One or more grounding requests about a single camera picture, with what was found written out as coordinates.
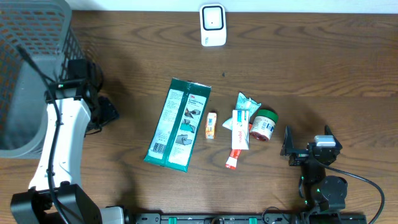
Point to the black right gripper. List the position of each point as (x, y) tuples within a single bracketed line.
[(300, 155)]

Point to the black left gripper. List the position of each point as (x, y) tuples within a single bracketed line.
[(111, 112)]

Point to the green lid white jar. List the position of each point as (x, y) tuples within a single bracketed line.
[(264, 125)]

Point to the white toothpaste box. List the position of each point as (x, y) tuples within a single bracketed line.
[(240, 129)]

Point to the light green wipes packet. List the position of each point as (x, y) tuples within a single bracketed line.
[(245, 103)]

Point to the green white 3M package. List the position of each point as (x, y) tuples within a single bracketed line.
[(178, 125)]

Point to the red white sachet stick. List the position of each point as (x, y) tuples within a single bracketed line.
[(232, 160)]

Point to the orange Kleenex tissue pack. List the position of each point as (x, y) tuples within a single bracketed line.
[(210, 125)]

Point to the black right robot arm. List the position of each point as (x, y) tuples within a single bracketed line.
[(324, 193)]

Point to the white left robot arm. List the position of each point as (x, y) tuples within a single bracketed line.
[(74, 110)]

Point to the white barcode scanner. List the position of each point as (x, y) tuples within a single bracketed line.
[(213, 25)]

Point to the grey plastic mesh basket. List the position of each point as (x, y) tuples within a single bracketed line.
[(43, 29)]

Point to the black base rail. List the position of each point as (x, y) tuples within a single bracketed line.
[(270, 218)]

